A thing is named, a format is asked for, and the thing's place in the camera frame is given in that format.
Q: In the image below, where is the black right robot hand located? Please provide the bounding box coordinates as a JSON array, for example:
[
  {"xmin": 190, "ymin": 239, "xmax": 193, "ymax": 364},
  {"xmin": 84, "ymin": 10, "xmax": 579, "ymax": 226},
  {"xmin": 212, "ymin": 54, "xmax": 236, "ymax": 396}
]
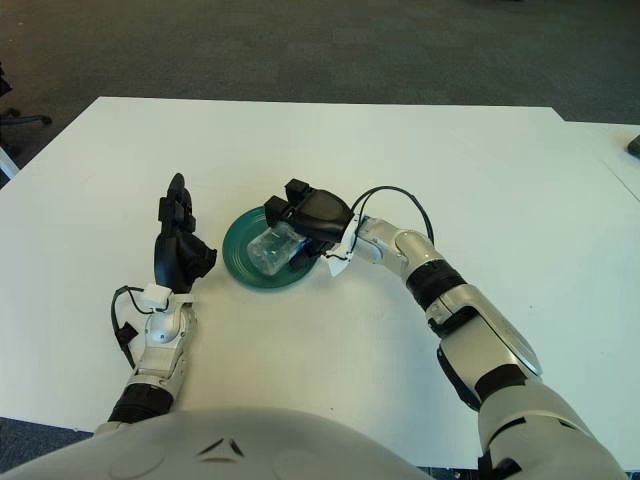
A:
[{"xmin": 263, "ymin": 177, "xmax": 357, "ymax": 269}]

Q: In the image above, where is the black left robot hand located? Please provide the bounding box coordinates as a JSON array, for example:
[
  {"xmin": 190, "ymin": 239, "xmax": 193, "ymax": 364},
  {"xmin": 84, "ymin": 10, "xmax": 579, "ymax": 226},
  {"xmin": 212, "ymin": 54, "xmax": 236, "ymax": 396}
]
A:
[{"xmin": 153, "ymin": 172, "xmax": 219, "ymax": 296}]

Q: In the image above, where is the clear plastic bottle blue cap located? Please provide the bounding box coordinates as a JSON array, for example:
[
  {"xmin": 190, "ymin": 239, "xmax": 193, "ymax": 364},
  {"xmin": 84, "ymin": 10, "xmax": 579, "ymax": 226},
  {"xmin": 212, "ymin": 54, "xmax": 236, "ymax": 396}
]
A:
[{"xmin": 245, "ymin": 222, "xmax": 307, "ymax": 276}]

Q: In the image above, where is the green round plate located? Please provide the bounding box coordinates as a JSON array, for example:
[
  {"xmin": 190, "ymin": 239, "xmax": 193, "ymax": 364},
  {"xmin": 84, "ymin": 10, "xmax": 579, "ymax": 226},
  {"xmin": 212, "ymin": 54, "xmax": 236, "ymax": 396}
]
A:
[{"xmin": 222, "ymin": 204, "xmax": 324, "ymax": 294}]

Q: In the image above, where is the grey robot torso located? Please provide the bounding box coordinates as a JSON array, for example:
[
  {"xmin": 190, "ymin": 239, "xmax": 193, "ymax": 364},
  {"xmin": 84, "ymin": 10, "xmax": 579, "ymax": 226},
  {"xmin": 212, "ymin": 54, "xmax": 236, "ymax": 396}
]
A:
[{"xmin": 0, "ymin": 407, "xmax": 421, "ymax": 480}]

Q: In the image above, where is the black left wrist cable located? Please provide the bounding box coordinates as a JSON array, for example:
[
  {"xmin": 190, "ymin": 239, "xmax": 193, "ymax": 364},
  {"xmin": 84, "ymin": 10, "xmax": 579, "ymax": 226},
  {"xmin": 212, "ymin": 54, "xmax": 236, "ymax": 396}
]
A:
[{"xmin": 110, "ymin": 284, "xmax": 151, "ymax": 369}]

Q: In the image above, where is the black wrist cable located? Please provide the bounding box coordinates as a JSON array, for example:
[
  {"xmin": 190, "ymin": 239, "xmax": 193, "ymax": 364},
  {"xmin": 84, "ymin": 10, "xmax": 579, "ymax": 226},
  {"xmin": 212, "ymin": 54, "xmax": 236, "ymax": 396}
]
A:
[
  {"xmin": 110, "ymin": 284, "xmax": 151, "ymax": 369},
  {"xmin": 352, "ymin": 186, "xmax": 435, "ymax": 246}
]

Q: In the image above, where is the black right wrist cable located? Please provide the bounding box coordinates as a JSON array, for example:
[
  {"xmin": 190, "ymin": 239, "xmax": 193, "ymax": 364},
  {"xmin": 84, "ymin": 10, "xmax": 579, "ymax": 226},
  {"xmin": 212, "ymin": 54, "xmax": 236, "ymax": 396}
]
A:
[{"xmin": 352, "ymin": 186, "xmax": 435, "ymax": 246}]

